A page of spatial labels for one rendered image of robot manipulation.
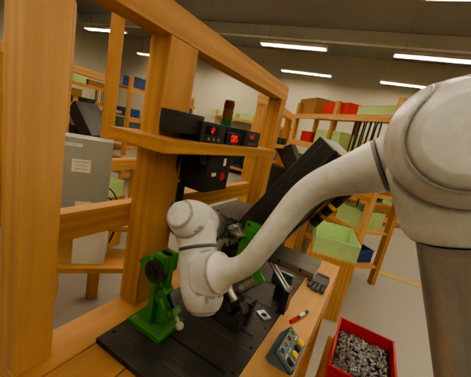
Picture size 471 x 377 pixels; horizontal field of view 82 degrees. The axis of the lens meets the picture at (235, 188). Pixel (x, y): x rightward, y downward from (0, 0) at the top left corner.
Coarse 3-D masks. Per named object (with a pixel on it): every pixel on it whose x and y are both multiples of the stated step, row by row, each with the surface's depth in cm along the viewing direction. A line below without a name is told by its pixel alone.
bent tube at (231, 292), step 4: (236, 224) 105; (240, 224) 106; (236, 228) 105; (240, 228) 104; (236, 232) 105; (240, 232) 103; (244, 232) 107; (244, 236) 106; (220, 240) 107; (220, 244) 107; (220, 248) 107; (232, 288) 102; (228, 292) 101; (232, 292) 101; (232, 296) 100; (236, 296) 101; (232, 300) 100
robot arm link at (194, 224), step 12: (180, 204) 67; (192, 204) 67; (204, 204) 73; (168, 216) 67; (180, 216) 66; (192, 216) 66; (204, 216) 69; (216, 216) 76; (180, 228) 65; (192, 228) 66; (204, 228) 69; (216, 228) 74; (180, 240) 69; (192, 240) 68; (204, 240) 68
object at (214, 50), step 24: (96, 0) 68; (120, 0) 67; (144, 0) 72; (168, 0) 79; (144, 24) 79; (168, 24) 81; (192, 24) 89; (216, 48) 103; (240, 72) 122; (264, 72) 141
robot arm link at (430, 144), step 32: (416, 96) 27; (448, 96) 23; (416, 128) 25; (448, 128) 23; (416, 160) 25; (448, 160) 23; (416, 192) 27; (448, 192) 24; (416, 224) 30; (448, 224) 27; (448, 256) 29; (448, 288) 29; (448, 320) 30; (448, 352) 30
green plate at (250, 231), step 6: (252, 222) 106; (246, 228) 107; (252, 228) 106; (258, 228) 105; (246, 234) 107; (252, 234) 106; (240, 246) 107; (246, 246) 106; (240, 252) 107; (264, 264) 109; (258, 270) 102
